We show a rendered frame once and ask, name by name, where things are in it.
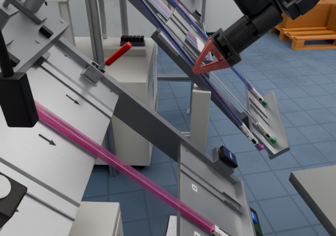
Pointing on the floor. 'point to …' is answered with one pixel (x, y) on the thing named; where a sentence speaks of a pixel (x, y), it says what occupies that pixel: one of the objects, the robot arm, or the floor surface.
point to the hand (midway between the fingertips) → (196, 69)
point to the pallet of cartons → (310, 26)
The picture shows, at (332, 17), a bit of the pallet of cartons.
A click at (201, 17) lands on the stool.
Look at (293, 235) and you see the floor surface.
